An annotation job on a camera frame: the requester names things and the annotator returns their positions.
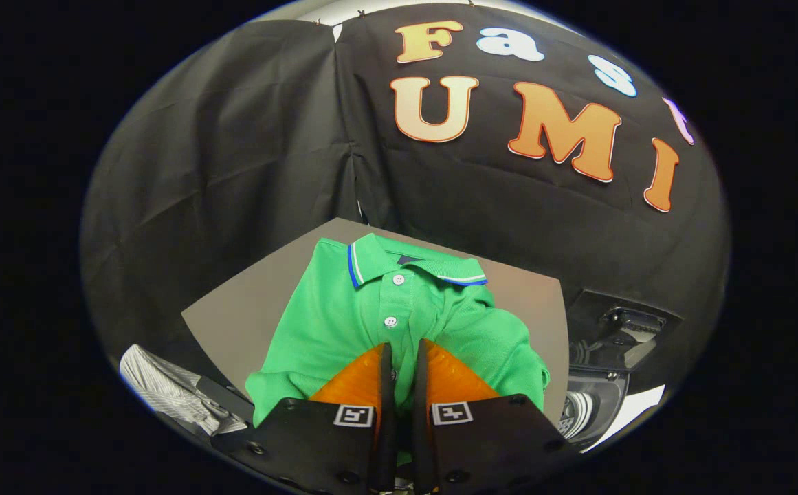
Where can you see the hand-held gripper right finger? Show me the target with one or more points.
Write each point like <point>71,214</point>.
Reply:
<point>420,426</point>

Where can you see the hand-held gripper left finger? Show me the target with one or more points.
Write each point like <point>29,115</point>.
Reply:
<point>386,426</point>

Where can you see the green polo shirt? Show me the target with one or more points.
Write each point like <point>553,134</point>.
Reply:
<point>330,323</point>

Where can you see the dark transparent washing machine lid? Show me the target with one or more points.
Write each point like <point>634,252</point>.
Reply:
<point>618,330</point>

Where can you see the striped white cloth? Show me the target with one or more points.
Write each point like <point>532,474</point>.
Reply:
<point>165,385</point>

